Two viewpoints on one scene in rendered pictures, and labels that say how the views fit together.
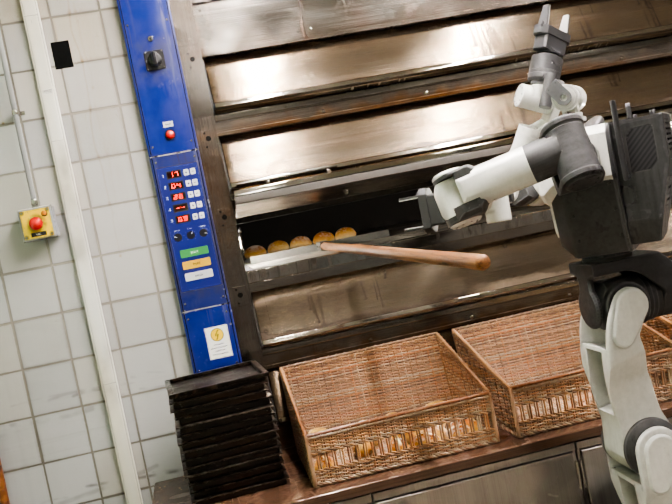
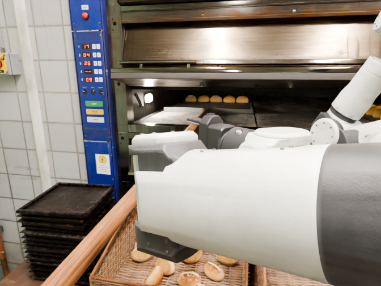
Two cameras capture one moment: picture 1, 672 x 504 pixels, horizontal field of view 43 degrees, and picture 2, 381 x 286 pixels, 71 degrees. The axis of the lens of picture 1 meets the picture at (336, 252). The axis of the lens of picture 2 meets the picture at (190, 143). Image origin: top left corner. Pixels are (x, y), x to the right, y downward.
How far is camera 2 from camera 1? 178 cm
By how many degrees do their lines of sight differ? 24
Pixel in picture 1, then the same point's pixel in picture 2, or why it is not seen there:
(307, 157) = (182, 51)
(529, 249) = not seen: hidden behind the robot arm
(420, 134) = (278, 47)
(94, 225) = (40, 72)
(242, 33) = not seen: outside the picture
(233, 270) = (120, 121)
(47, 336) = (14, 133)
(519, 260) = not seen: hidden behind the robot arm
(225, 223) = (118, 88)
